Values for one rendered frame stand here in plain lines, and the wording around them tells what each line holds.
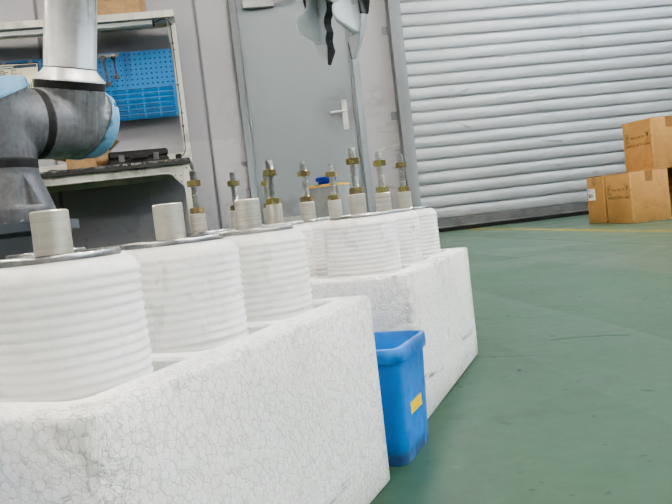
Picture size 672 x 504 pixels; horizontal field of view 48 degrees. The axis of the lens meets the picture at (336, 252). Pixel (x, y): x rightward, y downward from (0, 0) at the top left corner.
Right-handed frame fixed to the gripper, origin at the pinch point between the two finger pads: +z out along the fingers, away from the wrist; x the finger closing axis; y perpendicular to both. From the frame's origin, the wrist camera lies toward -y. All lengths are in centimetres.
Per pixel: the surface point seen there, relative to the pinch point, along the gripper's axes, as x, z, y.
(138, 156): -371, -35, -270
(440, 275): 4.8, 30.5, -10.3
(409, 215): 1.3, 21.8, -9.8
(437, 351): 6.6, 39.7, -4.1
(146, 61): -398, -112, -312
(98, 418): 24, 29, 59
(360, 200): 0.9, 19.1, 1.3
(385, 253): 4.4, 26.0, 2.2
